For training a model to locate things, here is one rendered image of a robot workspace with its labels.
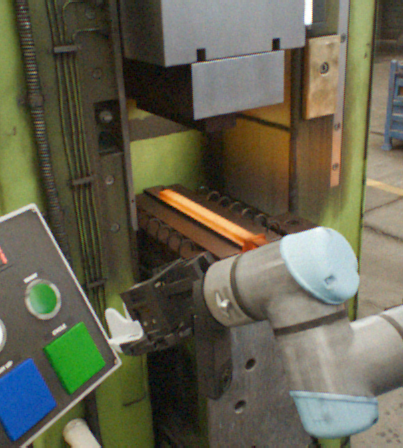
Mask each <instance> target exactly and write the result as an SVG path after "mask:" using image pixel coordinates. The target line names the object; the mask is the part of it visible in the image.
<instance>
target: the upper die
mask: <svg viewBox="0 0 403 448"><path fill-rule="evenodd" d="M284 54H285V51H284V50H281V51H277V50H272V52H267V53H260V54H253V55H247V56H240V57H233V58H227V59H220V60H213V61H207V62H203V61H198V60H197V63H193V64H186V65H180V66H173V67H162V66H157V65H153V64H148V63H145V62H141V61H136V60H132V59H127V58H123V57H121V59H122V69H123V80H124V91H125V97H128V98H130V99H133V100H136V101H139V102H142V103H145V104H148V105H151V106H153V107H156V108H159V109H162V110H165V111H168V112H171V113H174V114H177V115H180V116H185V117H188V118H191V119H193V120H196V119H201V118H206V117H210V116H220V115H225V114H230V113H235V112H240V111H244V110H249V109H254V108H259V107H264V106H269V105H273V104H278V103H283V70H284Z"/></svg>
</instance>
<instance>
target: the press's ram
mask: <svg viewBox="0 0 403 448"><path fill-rule="evenodd" d="M116 5H117V16H118V27H119V38H120V49H121V57H123V58H127V59H132V60H136V61H141V62H145V63H148V64H153V65H157V66H162V67H173V66H180V65H186V64H193V63H197V60H198V61H203V62H207V61H213V60H220V59H227V58H233V57H240V56H247V55H253V54H260V53H267V52H272V50H277V51H281V50H287V49H294V48H301V47H304V46H305V11H306V0H116Z"/></svg>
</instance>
